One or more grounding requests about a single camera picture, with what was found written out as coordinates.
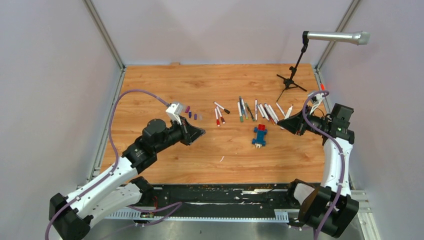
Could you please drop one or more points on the brown cap marker horizontal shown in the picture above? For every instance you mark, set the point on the brown cap marker horizontal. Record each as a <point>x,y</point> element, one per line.
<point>289,111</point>

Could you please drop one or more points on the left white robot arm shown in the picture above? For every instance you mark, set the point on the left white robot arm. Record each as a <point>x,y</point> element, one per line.
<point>73,215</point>

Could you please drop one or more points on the silver microphone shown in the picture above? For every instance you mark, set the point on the silver microphone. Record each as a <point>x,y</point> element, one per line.
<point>357,38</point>

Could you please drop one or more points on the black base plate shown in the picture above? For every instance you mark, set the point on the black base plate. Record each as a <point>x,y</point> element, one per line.
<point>251,200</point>

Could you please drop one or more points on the dark green cap pen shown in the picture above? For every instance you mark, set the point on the dark green cap pen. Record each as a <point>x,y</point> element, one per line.
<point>250,112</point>

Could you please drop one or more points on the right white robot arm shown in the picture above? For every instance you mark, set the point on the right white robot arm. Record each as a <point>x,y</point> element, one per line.
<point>329,207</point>

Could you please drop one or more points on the dark red cap marker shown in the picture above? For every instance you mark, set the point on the dark red cap marker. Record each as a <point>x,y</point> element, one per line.
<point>220,115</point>

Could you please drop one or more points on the clear cap grey pen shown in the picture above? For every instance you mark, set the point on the clear cap grey pen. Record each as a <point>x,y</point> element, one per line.
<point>241,106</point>

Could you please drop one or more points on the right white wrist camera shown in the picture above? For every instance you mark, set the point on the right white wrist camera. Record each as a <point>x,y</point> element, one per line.
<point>316,99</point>

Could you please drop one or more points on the orange red cap marker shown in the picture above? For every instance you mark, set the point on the orange red cap marker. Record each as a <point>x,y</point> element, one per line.
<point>269,115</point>

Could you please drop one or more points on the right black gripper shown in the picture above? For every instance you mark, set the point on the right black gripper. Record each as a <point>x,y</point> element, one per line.
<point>295,124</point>

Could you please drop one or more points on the grey slotted cable duct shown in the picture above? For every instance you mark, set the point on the grey slotted cable duct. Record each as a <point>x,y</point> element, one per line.
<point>131,214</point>

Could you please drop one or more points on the black microphone tripod stand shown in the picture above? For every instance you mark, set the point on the black microphone tripod stand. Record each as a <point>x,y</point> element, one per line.
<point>289,83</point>

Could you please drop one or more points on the blue red toy robot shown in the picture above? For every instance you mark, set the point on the blue red toy robot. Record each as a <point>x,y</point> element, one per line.
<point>260,133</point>

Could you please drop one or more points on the purple tip white marker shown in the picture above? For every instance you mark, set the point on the purple tip white marker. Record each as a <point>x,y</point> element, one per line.
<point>264,112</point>

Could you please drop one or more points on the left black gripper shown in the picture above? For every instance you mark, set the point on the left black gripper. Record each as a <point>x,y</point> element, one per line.
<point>187,130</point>

